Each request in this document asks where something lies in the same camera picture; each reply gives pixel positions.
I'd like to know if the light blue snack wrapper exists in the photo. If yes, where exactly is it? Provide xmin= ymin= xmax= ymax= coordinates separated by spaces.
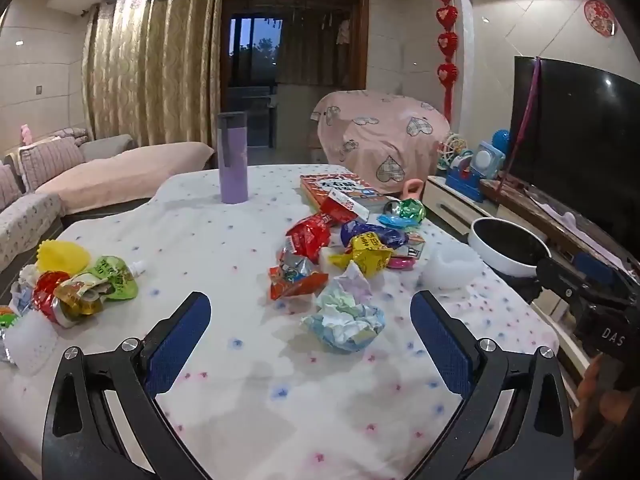
xmin=377 ymin=213 xmax=419 ymax=231

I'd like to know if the yellow snack packet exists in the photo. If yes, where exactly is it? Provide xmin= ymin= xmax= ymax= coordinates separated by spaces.
xmin=329 ymin=232 xmax=396 ymax=277

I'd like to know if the white pink paper ball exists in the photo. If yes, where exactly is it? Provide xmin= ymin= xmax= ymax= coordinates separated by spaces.
xmin=316 ymin=261 xmax=374 ymax=319

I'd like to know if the person's right hand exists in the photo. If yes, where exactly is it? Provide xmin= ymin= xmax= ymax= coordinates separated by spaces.
xmin=574 ymin=354 xmax=621 ymax=442

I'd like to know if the red printed flat box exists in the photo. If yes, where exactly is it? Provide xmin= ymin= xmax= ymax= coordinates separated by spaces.
xmin=299 ymin=173 xmax=396 ymax=212

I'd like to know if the red snack packet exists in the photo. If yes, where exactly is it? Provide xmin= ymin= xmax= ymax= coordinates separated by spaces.
xmin=285 ymin=212 xmax=334 ymax=264

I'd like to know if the orange red foil wrapper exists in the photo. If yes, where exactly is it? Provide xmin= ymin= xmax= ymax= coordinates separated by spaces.
xmin=268 ymin=249 xmax=329 ymax=301

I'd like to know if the pink kettlebell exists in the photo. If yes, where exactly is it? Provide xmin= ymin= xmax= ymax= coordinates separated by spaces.
xmin=401 ymin=178 xmax=427 ymax=202

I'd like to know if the purple tumbler with dark lid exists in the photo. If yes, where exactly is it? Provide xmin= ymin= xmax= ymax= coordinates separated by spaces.
xmin=216 ymin=111 xmax=249 ymax=205

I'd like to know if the red round foil wrapper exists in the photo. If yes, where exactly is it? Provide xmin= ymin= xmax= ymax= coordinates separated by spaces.
xmin=32 ymin=270 xmax=72 ymax=322

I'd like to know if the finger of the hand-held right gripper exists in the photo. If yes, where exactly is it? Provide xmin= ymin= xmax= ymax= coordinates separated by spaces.
xmin=573 ymin=251 xmax=640 ymax=297
xmin=536 ymin=256 xmax=592 ymax=305

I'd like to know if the white bin with black liner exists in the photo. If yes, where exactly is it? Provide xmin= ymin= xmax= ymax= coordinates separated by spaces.
xmin=467 ymin=216 xmax=553 ymax=277

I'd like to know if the white translucent plastic container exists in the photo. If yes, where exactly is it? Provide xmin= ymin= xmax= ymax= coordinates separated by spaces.
xmin=4 ymin=309 xmax=59 ymax=377
xmin=421 ymin=246 xmax=484 ymax=289

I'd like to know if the black flat television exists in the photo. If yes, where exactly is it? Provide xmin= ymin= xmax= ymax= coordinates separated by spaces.
xmin=507 ymin=55 xmax=640 ymax=262

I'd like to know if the light blue toy washing machine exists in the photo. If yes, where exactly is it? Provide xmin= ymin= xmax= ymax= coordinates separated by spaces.
xmin=472 ymin=142 xmax=507 ymax=182

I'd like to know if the pink heart print cloth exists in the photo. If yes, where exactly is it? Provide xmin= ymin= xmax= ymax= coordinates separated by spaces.
xmin=310 ymin=88 xmax=452 ymax=197

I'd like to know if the grey pillow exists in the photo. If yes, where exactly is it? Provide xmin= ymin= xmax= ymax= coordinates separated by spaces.
xmin=79 ymin=133 xmax=137 ymax=162

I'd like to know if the small red white box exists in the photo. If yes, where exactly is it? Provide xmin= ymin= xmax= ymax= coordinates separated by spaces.
xmin=320 ymin=195 xmax=372 ymax=224

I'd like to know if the green spouted pouch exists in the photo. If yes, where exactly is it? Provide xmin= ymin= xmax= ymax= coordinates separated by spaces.
xmin=74 ymin=255 xmax=149 ymax=302

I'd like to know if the red hanging knot decoration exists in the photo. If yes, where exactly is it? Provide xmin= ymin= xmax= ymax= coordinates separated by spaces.
xmin=434 ymin=0 xmax=461 ymax=122

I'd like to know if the yellow fluted silicone mold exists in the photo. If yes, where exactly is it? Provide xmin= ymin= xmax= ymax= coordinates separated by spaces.
xmin=37 ymin=240 xmax=92 ymax=276

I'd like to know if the white dotted tablecloth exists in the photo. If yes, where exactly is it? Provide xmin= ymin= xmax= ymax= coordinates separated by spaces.
xmin=49 ymin=164 xmax=562 ymax=480

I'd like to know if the beige patterned curtain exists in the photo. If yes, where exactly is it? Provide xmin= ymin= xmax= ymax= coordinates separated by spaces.
xmin=81 ymin=0 xmax=224 ymax=149

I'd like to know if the brown framed balcony door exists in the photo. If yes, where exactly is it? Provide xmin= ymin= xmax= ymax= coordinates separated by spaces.
xmin=219 ymin=0 xmax=372 ymax=152

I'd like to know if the blue white small wrapper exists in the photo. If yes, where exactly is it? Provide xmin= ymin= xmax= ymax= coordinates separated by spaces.
xmin=9 ymin=282 xmax=35 ymax=317

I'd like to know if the round red wall decoration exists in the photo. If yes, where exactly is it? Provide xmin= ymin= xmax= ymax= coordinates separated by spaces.
xmin=583 ymin=0 xmax=617 ymax=39

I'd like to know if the colourful wire ball toy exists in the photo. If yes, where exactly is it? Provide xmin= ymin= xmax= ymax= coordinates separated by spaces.
xmin=437 ymin=132 xmax=474 ymax=172

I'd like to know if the blue white crumpled paper ball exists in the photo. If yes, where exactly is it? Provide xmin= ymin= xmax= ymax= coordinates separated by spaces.
xmin=300 ymin=302 xmax=386 ymax=352

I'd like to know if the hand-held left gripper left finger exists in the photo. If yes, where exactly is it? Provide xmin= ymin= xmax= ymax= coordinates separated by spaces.
xmin=42 ymin=290 xmax=213 ymax=480

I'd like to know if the sofa with pink cover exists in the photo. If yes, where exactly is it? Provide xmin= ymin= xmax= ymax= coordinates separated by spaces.
xmin=0 ymin=132 xmax=217 ymax=273

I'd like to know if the white crumpled cloth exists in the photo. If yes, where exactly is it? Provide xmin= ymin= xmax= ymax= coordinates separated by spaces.
xmin=541 ymin=202 xmax=584 ymax=232

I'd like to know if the green foil snack packet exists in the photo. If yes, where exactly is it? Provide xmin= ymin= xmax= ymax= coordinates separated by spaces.
xmin=386 ymin=198 xmax=426 ymax=224

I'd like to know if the pink thin stick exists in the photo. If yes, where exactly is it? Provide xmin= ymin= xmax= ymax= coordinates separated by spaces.
xmin=496 ymin=57 xmax=544 ymax=192

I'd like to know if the gold crumpled foil wrapper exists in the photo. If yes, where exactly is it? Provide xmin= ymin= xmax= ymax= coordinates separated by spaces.
xmin=52 ymin=279 xmax=109 ymax=329

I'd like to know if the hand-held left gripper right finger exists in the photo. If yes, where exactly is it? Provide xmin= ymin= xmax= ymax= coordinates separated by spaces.
xmin=410 ymin=290 xmax=576 ymax=480

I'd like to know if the blue red toy machine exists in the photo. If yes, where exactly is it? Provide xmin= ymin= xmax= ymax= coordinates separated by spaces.
xmin=444 ymin=154 xmax=484 ymax=204

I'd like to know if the pink striped cushion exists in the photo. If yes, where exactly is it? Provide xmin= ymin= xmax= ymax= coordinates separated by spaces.
xmin=0 ymin=161 xmax=25 ymax=212
xmin=19 ymin=136 xmax=87 ymax=192

